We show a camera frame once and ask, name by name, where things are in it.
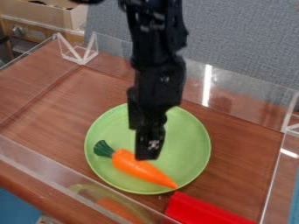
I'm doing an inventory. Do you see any clear acrylic enclosure wall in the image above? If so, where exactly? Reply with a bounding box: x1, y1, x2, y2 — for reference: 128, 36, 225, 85
0, 36, 299, 224

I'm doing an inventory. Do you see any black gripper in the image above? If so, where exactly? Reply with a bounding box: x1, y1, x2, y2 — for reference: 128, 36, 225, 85
127, 57, 185, 161

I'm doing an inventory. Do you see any green plate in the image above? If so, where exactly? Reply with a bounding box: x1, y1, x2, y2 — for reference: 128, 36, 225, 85
84, 104, 211, 195

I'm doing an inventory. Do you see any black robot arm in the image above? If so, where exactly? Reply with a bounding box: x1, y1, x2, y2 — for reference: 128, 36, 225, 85
117, 0, 188, 160

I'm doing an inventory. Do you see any orange toy carrot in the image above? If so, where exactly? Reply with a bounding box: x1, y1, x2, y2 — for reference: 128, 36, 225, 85
93, 140, 177, 189

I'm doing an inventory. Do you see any red plastic block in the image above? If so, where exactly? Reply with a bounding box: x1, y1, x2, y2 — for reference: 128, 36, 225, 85
164, 192, 256, 224

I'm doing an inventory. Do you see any clear acrylic corner bracket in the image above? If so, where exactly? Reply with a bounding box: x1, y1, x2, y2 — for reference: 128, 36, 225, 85
56, 33, 99, 65

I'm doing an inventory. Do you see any cardboard box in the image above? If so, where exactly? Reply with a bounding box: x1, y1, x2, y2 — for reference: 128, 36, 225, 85
0, 0, 88, 30

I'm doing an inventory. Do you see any wooden shelf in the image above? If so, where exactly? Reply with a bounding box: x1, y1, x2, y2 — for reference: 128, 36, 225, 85
0, 15, 84, 43

